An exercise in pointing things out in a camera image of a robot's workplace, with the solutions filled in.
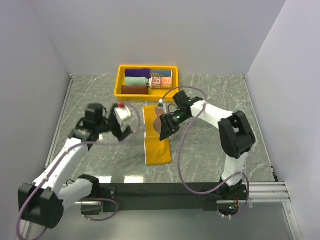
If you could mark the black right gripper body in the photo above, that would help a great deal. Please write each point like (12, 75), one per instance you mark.
(177, 119)

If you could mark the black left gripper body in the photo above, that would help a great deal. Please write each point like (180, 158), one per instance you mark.
(112, 125)

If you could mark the yellow brown towel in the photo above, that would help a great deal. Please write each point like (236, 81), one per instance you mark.
(157, 152)

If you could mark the striped rabbit print towel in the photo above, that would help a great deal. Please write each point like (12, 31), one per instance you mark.
(160, 82)

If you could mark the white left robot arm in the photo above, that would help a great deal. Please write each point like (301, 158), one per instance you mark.
(44, 201)

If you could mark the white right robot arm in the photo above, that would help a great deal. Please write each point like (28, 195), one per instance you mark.
(236, 136)

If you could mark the yellow plastic tray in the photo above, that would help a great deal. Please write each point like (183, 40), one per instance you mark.
(153, 94)

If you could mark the brown rolled towel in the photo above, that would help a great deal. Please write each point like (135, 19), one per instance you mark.
(134, 90)

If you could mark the mint green rolled towel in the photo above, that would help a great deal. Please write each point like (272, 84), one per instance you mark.
(136, 81)

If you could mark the blue lettered rolled towel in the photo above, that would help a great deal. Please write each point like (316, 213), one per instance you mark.
(158, 73)

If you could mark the purple rolled towel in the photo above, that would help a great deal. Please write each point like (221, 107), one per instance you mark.
(138, 73)

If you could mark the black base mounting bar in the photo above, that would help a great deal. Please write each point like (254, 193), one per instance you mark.
(169, 196)

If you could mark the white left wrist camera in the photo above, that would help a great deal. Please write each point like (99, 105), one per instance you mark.
(122, 113)

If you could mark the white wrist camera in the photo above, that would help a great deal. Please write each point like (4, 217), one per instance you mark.
(162, 105)
(122, 113)

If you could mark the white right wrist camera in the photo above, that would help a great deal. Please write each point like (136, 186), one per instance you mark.
(162, 105)

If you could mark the aluminium frame rail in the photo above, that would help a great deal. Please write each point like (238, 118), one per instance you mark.
(268, 192)

